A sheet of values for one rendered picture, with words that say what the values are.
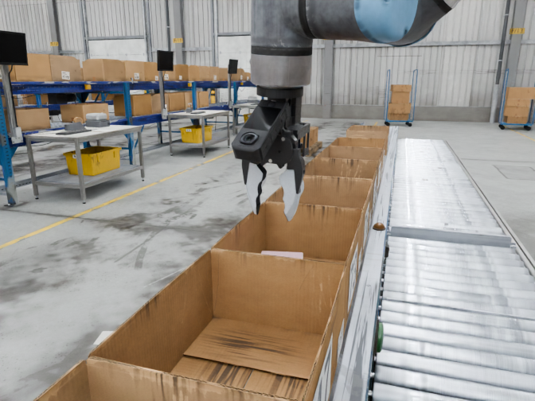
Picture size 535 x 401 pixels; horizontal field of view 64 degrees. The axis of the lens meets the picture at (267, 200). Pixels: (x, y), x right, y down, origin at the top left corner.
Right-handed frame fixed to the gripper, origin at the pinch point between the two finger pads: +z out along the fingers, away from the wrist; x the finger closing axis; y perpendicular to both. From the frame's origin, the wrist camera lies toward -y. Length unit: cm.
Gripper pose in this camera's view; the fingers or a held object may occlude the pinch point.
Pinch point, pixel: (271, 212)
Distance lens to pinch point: 70.8
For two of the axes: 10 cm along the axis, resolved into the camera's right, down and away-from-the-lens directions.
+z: -0.2, 9.2, 3.8
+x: -9.1, -1.7, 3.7
